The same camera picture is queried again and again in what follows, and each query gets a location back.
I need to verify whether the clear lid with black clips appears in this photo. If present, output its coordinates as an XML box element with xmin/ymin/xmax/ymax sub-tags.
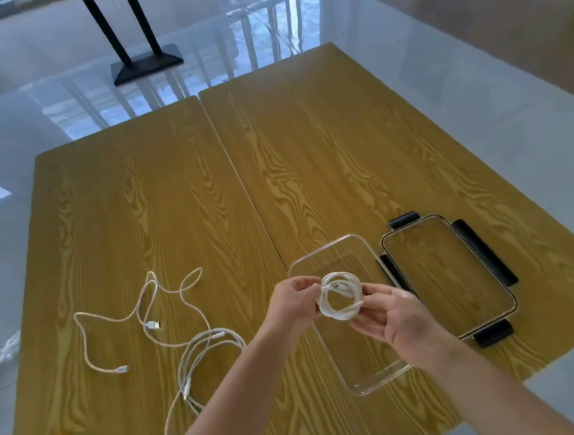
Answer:
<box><xmin>376</xmin><ymin>204</ymin><xmax>525</xmax><ymax>357</ymax></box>

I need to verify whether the person's left hand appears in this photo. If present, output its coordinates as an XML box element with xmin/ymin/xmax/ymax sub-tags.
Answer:
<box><xmin>264</xmin><ymin>275</ymin><xmax>327</xmax><ymax>347</ymax></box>

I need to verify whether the person's left forearm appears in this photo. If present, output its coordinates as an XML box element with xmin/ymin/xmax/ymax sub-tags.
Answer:
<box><xmin>148</xmin><ymin>322</ymin><xmax>306</xmax><ymax>435</ymax></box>

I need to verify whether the white braided cable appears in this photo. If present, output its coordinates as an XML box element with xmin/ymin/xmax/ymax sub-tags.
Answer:
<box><xmin>70</xmin><ymin>266</ymin><xmax>215</xmax><ymax>380</ymax></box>

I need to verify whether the person's right hand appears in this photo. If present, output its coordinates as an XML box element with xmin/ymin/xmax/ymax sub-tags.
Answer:
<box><xmin>347</xmin><ymin>277</ymin><xmax>451</xmax><ymax>372</ymax></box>

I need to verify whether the smooth white cable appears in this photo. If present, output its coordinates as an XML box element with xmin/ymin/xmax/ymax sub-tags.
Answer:
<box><xmin>154</xmin><ymin>325</ymin><xmax>255</xmax><ymax>435</ymax></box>

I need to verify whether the clear plastic container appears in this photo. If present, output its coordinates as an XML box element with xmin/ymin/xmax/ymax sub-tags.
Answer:
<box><xmin>284</xmin><ymin>230</ymin><xmax>416</xmax><ymax>402</ymax></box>

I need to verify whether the black floor stand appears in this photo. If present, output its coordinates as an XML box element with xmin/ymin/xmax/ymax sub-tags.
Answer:
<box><xmin>78</xmin><ymin>0</ymin><xmax>187</xmax><ymax>90</ymax></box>

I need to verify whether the person's right forearm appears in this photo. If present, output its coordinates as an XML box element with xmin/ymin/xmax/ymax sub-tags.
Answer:
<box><xmin>416</xmin><ymin>327</ymin><xmax>574</xmax><ymax>435</ymax></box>

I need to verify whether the white cable bundle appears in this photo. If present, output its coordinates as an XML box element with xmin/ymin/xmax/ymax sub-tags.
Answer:
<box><xmin>0</xmin><ymin>329</ymin><xmax>25</xmax><ymax>365</ymax></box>

